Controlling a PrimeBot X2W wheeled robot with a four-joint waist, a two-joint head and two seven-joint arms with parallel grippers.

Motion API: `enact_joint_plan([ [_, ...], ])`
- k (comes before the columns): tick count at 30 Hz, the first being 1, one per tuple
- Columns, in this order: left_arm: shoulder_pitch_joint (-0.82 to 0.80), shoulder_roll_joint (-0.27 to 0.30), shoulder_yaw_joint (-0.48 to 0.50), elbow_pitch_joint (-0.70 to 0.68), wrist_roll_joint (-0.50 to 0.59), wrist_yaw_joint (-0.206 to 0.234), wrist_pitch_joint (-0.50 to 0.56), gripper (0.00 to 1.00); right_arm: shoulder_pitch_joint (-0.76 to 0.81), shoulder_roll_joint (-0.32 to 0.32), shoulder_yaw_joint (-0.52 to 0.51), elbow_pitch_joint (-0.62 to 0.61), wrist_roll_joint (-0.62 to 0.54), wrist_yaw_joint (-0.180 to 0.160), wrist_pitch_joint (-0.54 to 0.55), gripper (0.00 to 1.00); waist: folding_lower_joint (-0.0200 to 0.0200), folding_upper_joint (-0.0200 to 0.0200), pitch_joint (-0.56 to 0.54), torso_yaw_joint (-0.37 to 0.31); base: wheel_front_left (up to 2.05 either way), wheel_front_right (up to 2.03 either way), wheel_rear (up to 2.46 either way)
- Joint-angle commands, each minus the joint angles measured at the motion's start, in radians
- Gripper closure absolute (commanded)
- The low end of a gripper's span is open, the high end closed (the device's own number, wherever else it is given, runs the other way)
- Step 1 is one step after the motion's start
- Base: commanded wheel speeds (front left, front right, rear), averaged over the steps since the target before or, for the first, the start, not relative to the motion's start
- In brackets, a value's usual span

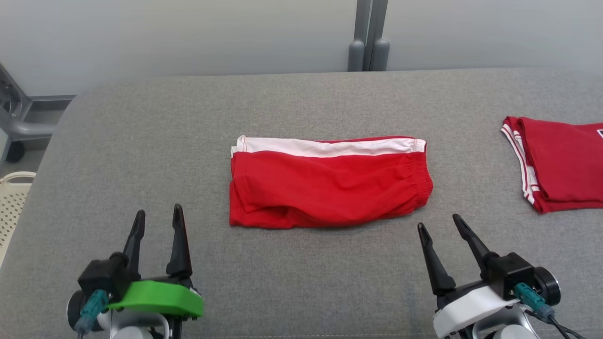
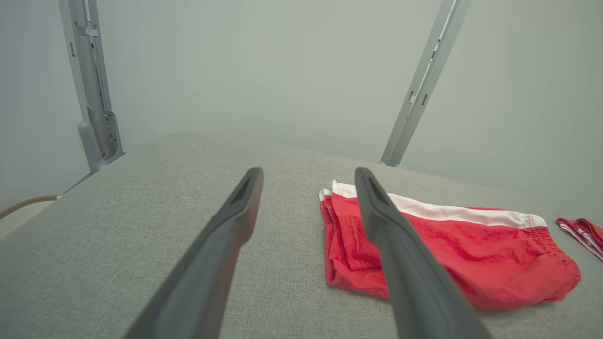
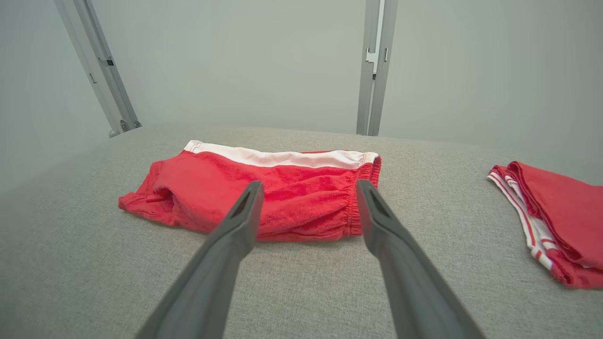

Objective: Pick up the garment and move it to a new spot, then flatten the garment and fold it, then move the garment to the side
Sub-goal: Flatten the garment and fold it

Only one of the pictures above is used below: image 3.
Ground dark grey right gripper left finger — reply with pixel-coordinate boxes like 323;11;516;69
136;181;265;339

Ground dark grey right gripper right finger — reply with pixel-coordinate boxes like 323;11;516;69
356;179;486;339

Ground red t-shirt with white sleeves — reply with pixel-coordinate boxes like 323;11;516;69
487;161;603;289

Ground grey slanted metal frame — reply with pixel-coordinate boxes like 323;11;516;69
53;0;142;138

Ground grey metal upright post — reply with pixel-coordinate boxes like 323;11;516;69
367;0;399;137
357;0;381;136

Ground red shorts with white stripes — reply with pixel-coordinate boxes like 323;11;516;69
118;140;382;242

